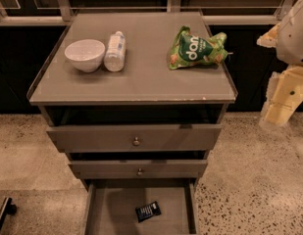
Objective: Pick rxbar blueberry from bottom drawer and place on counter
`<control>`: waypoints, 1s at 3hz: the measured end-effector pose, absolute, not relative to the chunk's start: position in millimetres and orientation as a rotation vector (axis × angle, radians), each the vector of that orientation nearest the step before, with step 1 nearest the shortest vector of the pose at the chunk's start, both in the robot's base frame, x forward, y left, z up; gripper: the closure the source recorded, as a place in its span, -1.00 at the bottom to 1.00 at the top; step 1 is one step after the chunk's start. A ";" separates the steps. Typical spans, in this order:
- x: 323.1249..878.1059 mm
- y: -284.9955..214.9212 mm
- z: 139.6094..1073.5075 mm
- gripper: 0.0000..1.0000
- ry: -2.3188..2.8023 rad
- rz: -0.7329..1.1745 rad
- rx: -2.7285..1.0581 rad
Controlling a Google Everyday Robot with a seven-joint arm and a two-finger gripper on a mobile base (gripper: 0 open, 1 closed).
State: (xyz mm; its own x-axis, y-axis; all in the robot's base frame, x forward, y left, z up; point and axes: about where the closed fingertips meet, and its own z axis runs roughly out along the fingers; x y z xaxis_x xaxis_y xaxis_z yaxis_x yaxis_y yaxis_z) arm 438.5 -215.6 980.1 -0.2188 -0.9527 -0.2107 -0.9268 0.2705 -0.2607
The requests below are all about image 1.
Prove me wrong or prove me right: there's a grey top drawer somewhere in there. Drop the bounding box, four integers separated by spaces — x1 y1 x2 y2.
47 124 221 153

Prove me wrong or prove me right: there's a grey drawer cabinet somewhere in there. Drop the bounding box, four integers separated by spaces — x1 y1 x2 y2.
25 11 238 235

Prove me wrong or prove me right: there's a green snack bag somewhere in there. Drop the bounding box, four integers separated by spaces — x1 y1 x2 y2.
169 26 228 70

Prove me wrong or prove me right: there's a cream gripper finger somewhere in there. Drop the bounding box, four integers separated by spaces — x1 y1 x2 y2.
261 65 303 126
257 24 279 48

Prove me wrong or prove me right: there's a dark blue rxbar wrapper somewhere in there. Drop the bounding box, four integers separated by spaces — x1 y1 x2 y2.
135 201 162 222

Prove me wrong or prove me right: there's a black object at floor edge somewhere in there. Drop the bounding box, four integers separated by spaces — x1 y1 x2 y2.
0 197 18 231

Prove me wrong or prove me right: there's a grey drawer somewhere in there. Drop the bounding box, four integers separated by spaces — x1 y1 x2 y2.
80 178 199 235
70 160 207 179
47 124 221 153

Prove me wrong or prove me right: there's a white ceramic bowl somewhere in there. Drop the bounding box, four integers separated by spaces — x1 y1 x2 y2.
65 39 106 72

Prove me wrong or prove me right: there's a clear plastic water bottle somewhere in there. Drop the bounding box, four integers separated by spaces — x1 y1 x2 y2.
104 31 126 72

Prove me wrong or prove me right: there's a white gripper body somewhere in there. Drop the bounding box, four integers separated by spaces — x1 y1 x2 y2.
276 0 303 67

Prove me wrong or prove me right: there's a metal railing frame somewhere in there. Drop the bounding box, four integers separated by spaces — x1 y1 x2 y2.
0 0 298 26

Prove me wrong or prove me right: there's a grey bottom drawer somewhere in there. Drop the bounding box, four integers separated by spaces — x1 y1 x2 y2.
80 178 199 235

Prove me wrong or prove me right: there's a grey middle drawer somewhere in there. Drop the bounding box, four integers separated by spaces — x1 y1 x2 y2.
70 160 207 179

